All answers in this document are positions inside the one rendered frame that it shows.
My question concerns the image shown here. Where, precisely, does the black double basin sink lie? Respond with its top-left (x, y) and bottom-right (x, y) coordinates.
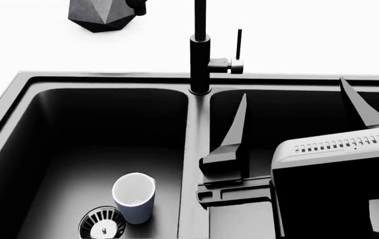
top-left (0, 70), bottom-right (379, 239)

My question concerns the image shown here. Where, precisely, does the faucet lever handle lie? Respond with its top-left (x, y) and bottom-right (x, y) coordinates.
top-left (208, 28), bottom-right (245, 75)

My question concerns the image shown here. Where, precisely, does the white vented camera housing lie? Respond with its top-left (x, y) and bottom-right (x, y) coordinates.
top-left (271, 123), bottom-right (379, 171)

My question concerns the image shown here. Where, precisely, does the white cup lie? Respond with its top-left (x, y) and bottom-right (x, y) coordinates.
top-left (111, 172), bottom-right (157, 225)

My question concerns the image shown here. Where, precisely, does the metal sink drain strainer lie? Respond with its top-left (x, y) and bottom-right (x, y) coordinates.
top-left (78, 204), bottom-right (128, 239)

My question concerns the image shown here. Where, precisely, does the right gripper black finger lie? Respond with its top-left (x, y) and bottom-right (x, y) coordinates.
top-left (339, 76), bottom-right (379, 130)
top-left (198, 92), bottom-right (252, 181)

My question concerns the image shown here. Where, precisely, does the black faucet spout column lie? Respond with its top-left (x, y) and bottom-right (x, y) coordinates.
top-left (189, 0), bottom-right (213, 96)

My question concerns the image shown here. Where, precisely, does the black faceted pot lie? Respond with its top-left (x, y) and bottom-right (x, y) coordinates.
top-left (67, 0), bottom-right (149, 34)

